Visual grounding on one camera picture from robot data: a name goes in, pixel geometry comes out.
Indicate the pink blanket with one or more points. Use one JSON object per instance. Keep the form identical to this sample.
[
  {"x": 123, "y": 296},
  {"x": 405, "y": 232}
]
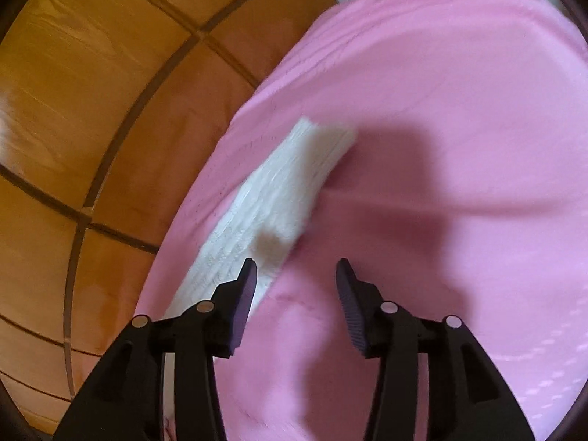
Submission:
[{"x": 436, "y": 124}]

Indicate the wooden panelled headboard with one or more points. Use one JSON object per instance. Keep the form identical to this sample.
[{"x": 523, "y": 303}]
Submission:
[{"x": 101, "y": 101}]

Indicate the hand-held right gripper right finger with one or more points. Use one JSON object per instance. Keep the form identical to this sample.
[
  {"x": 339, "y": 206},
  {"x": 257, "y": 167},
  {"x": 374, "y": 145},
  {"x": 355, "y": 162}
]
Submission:
[{"x": 350, "y": 305}]

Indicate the white knitted sweater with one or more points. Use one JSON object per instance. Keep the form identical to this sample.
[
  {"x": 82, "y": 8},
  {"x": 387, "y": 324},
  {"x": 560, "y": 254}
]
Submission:
[{"x": 271, "y": 202}]

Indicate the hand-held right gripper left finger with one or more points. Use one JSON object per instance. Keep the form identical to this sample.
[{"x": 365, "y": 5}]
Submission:
[{"x": 246, "y": 301}]

